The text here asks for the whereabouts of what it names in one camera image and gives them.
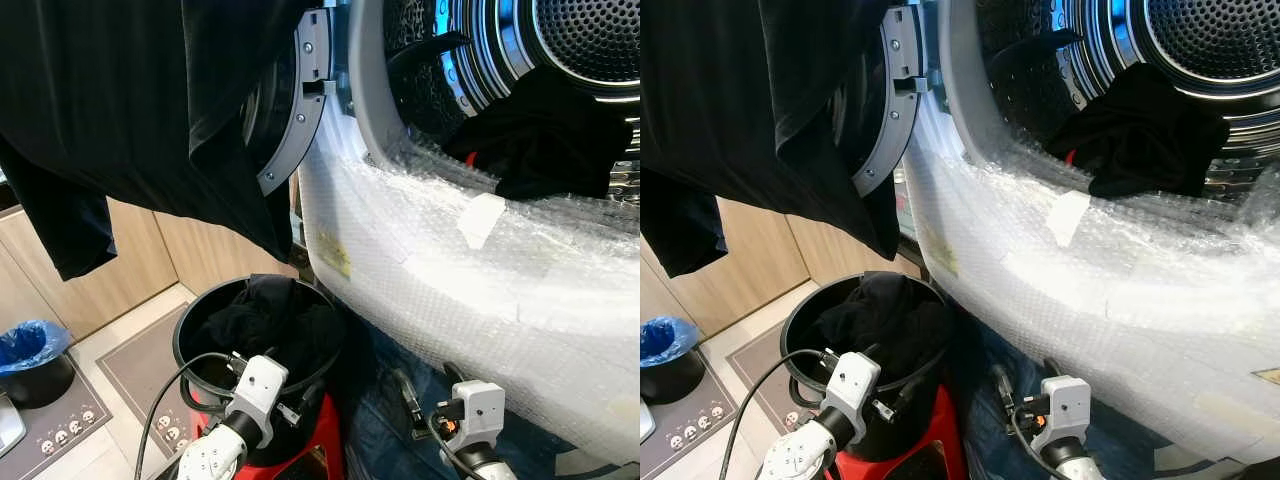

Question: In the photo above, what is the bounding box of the white bubble-wrapped washing machine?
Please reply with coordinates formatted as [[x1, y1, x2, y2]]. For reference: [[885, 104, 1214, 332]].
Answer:
[[295, 0, 641, 469], [900, 0, 1280, 467]]

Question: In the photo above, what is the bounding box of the dark blue denim cloth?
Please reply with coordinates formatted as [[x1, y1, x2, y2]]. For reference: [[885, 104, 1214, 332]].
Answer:
[[950, 318, 1161, 480], [344, 325, 561, 480]]

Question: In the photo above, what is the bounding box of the red plastic stool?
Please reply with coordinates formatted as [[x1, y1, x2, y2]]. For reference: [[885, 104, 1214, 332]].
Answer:
[[190, 388, 347, 480], [828, 384, 967, 480]]

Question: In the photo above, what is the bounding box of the black round bucket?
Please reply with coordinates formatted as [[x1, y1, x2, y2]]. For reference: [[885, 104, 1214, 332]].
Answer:
[[172, 274, 347, 467], [780, 271, 957, 464]]

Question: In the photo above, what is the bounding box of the white paper label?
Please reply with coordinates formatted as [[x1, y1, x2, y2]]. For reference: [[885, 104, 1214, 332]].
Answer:
[[457, 193, 508, 251], [1045, 190, 1093, 249]]

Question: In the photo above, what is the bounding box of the wooden cabinet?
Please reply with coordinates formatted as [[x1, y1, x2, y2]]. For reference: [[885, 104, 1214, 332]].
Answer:
[[640, 195, 921, 342], [0, 195, 303, 342]]

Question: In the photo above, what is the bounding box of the blue plastic bin liner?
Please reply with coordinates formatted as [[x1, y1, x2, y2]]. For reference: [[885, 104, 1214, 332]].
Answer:
[[640, 316, 703, 369], [0, 319, 71, 374]]

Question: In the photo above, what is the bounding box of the black waste bin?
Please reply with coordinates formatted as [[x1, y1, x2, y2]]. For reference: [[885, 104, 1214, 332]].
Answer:
[[0, 345, 77, 410], [640, 342, 707, 407]]

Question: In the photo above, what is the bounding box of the grey washer door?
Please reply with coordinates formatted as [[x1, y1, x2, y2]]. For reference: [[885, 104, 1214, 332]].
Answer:
[[850, 4, 933, 198], [240, 5, 337, 197]]

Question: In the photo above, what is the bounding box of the black hanging garment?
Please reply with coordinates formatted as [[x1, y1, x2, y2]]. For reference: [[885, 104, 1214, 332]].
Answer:
[[0, 0, 323, 282], [640, 0, 933, 280]]

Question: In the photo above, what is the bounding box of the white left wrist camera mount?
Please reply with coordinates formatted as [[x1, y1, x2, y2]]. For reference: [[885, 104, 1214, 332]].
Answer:
[[819, 350, 884, 443], [226, 354, 292, 448]]

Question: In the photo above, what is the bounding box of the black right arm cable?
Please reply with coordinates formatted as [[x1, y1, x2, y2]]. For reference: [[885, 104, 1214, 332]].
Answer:
[[1008, 408, 1061, 480], [426, 415, 483, 480]]

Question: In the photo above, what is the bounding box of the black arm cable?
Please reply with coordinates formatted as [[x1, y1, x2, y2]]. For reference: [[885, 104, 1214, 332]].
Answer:
[[1008, 408, 1061, 480], [426, 415, 483, 480], [134, 350, 251, 480], [717, 346, 839, 480]]

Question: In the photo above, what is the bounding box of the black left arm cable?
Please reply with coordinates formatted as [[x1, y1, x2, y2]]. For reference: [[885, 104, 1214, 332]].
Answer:
[[717, 346, 839, 480], [134, 350, 251, 480]]

